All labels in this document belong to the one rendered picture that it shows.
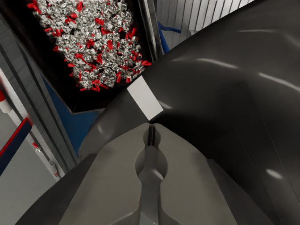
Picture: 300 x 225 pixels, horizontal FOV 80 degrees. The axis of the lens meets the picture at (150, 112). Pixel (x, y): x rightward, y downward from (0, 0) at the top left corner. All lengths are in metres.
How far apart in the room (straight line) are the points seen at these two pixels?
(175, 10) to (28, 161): 1.18
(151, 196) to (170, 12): 0.96
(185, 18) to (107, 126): 0.95
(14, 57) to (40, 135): 0.17
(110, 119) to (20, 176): 1.13
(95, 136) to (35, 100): 0.26
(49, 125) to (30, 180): 0.78
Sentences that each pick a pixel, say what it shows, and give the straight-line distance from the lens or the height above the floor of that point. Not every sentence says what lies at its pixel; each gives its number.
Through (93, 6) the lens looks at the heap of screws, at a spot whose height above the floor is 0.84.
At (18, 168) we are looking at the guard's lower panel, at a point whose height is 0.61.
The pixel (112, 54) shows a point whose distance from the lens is 0.27.
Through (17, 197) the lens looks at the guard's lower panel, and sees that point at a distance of 1.22.
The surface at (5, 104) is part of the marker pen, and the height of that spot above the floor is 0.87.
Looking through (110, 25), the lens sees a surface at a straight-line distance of 0.25.
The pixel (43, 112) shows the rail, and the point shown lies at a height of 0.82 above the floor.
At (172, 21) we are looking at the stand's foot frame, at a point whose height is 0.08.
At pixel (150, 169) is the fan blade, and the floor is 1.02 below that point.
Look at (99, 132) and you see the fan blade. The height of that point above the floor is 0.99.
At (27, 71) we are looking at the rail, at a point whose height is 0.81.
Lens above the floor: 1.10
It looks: 46 degrees down
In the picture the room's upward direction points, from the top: 178 degrees counter-clockwise
